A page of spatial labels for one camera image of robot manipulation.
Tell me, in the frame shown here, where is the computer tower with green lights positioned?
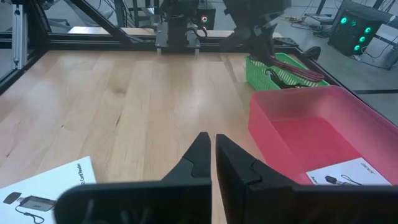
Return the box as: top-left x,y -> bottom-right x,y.
327,0 -> 393,57

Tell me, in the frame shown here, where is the black frame foot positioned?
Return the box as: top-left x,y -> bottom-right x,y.
303,45 -> 322,62

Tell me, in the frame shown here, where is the white card reader booklet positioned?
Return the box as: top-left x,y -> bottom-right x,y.
0,156 -> 97,224
305,157 -> 393,187

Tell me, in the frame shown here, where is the black aluminium table frame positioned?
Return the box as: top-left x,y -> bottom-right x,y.
0,0 -> 340,94

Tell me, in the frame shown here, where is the black box with red light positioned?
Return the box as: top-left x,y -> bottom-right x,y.
195,1 -> 217,31

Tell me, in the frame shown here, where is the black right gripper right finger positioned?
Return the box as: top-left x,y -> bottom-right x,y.
215,133 -> 398,224

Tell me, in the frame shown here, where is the silver aluminium post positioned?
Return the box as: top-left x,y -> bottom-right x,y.
11,3 -> 29,71

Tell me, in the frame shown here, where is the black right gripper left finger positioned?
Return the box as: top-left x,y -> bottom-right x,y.
53,131 -> 213,224

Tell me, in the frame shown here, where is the red translucent plastic bin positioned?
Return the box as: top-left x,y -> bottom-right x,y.
248,85 -> 398,187

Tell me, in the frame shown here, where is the grey white box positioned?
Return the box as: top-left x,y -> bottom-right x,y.
363,23 -> 398,70

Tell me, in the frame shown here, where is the red black cable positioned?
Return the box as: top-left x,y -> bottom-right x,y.
253,54 -> 326,83

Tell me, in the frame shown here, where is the green plastic basket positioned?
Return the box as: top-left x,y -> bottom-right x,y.
245,52 -> 331,91

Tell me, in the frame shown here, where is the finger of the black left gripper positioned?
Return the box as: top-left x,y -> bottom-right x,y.
251,37 -> 265,63
263,35 -> 278,66

